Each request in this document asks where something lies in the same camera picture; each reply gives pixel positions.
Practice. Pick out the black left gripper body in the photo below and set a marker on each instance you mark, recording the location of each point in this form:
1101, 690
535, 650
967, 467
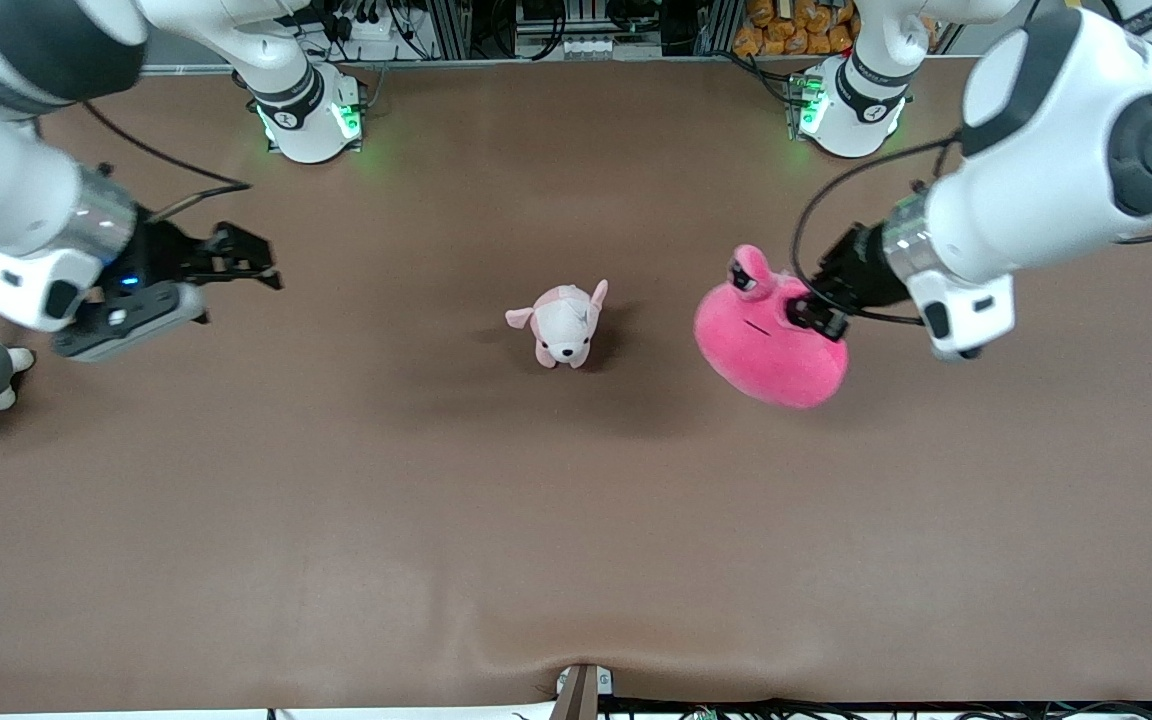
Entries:
858, 267

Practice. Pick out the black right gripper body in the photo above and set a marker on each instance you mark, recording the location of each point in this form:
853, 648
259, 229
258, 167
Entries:
161, 255

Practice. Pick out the round pink plush toy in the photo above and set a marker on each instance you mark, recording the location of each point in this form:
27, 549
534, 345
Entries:
766, 360

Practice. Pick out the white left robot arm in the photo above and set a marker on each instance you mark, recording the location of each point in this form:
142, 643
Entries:
1056, 150

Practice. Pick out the white power strip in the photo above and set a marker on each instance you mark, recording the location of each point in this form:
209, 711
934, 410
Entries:
376, 35

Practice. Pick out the orange snack bags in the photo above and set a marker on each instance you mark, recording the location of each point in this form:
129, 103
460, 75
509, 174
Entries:
796, 28

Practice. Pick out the white and pink plush dog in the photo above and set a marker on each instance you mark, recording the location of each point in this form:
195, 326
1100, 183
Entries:
561, 325

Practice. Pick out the aluminium frame post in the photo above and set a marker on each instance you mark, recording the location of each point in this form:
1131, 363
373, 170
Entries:
448, 28

